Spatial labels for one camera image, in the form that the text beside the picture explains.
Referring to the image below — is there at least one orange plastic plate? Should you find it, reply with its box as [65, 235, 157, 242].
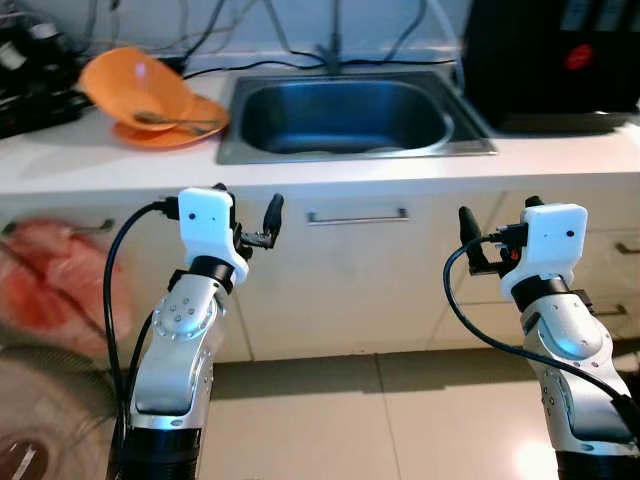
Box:
[112, 93, 231, 151]

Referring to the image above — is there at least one orange plastic bowl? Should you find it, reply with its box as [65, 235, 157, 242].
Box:
[78, 45, 196, 131]

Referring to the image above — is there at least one black kitchen appliance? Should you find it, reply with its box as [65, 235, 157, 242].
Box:
[462, 0, 640, 136]

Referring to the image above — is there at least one metal spoon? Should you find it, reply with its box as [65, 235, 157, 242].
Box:
[135, 110, 226, 131]

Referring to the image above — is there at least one stainless steel sink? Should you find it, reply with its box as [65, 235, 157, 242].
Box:
[217, 68, 498, 166]

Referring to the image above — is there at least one metal faucet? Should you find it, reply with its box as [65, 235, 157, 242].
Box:
[315, 0, 351, 73]

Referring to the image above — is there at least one red plastic bag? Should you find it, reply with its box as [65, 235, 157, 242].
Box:
[0, 218, 136, 356]

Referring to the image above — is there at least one black power strip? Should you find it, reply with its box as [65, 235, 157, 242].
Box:
[0, 90, 93, 138]

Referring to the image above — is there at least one black battery charger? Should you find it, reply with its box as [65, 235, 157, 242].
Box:
[0, 10, 81, 101]

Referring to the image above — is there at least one grey floor fan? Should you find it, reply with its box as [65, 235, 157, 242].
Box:
[0, 345, 123, 480]

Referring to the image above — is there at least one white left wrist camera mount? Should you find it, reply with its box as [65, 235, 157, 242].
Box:
[178, 187, 251, 284]

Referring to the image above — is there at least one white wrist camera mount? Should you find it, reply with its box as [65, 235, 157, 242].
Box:
[500, 203, 589, 304]
[178, 187, 251, 284]

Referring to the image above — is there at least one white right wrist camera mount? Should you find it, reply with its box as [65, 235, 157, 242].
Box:
[500, 203, 589, 304]

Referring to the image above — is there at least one white water hose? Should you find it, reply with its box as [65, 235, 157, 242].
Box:
[420, 0, 469, 93]

